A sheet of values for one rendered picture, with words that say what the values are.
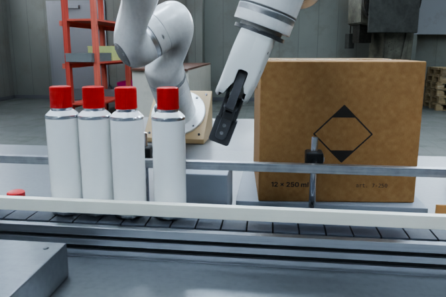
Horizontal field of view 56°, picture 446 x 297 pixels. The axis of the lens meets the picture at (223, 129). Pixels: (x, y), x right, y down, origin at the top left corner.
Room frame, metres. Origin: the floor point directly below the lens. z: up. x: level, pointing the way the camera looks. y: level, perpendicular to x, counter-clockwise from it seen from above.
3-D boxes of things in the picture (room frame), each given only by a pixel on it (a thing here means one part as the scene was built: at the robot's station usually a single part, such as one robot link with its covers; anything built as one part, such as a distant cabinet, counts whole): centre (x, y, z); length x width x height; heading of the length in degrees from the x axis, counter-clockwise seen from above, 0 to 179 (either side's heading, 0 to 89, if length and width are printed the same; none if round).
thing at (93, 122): (0.66, 0.20, 0.98); 0.05 x 0.05 x 0.20
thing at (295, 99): (0.90, -0.22, 0.99); 0.30 x 0.24 x 0.27; 88
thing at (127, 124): (0.65, 0.15, 0.98); 0.05 x 0.05 x 0.20
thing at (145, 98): (7.36, 0.79, 0.43); 2.51 x 0.83 x 0.85; 174
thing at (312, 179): (0.68, -0.16, 0.91); 0.07 x 0.03 x 0.17; 173
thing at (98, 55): (7.84, 2.00, 1.25); 2.71 x 0.72 x 2.50; 174
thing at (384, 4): (8.06, -2.80, 1.36); 1.40 x 1.25 x 2.73; 84
